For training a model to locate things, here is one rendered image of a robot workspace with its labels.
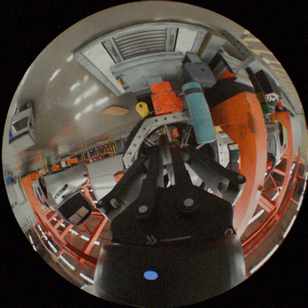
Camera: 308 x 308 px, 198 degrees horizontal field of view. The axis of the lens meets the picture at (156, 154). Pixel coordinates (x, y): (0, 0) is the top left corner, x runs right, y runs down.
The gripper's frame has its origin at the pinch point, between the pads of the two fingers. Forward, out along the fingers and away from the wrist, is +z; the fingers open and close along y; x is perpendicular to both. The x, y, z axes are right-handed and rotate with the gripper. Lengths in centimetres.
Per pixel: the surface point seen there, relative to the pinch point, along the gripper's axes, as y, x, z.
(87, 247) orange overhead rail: -293, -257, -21
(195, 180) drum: 7.7, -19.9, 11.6
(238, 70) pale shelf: 40.1, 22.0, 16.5
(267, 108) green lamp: 40.4, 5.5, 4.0
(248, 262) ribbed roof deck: 369, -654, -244
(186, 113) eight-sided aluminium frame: 12.7, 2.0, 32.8
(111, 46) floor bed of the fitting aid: -14, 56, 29
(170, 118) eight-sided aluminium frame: 4.3, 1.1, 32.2
